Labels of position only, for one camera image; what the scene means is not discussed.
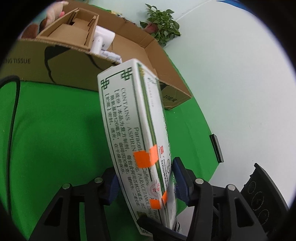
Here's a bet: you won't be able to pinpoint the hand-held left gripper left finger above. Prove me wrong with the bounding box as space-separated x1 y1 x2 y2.
28 169 119 241

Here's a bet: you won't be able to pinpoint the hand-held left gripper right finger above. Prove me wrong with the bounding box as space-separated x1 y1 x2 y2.
172 157 266 241

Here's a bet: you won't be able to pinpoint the white green medicine box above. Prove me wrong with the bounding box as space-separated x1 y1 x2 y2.
97 59 178 237

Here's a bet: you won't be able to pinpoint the large cardboard box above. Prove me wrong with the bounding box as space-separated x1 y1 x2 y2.
0 0 192 110

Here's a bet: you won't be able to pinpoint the white hair dryer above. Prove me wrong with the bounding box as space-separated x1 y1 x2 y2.
90 25 115 55

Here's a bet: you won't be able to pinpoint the narrow brown cardboard box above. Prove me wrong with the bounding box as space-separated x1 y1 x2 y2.
36 8 99 52

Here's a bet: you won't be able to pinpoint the pink pig plush toy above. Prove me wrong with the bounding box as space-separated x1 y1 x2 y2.
18 0 70 39

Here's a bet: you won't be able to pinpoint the black flat device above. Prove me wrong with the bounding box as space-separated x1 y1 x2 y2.
209 134 224 163

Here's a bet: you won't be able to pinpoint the green tablecloth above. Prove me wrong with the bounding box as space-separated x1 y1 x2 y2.
0 80 220 241

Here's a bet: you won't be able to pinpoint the potted plant in red pot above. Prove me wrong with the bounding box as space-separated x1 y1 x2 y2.
139 3 181 48

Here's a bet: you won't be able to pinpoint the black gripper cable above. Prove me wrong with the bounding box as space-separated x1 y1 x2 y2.
0 75 21 214

